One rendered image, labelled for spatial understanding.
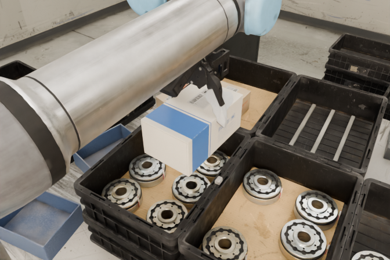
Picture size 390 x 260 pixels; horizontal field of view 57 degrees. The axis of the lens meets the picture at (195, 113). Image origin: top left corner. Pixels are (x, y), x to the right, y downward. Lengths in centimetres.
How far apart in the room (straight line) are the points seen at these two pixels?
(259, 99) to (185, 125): 68
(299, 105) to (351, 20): 282
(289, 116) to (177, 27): 95
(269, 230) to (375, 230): 26
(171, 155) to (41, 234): 55
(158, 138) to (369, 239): 57
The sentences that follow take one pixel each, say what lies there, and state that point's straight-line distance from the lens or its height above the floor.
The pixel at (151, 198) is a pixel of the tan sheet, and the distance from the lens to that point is 98.
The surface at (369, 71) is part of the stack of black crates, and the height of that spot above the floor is 52.
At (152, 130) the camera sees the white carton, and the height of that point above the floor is 113.
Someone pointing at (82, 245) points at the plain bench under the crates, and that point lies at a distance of 109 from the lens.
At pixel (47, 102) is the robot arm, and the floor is 143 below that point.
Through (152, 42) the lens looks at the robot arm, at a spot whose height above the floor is 143.
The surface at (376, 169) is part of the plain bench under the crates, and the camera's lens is 138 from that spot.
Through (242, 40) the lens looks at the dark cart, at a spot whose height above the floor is 49.
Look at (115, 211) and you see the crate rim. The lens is 85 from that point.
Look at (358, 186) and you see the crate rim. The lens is 95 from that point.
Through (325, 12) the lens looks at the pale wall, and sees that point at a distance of 416.
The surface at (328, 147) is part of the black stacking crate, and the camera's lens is 119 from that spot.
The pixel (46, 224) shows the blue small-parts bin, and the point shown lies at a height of 70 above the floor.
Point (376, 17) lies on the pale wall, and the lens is 404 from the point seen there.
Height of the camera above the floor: 158
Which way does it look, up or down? 37 degrees down
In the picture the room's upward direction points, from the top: straight up
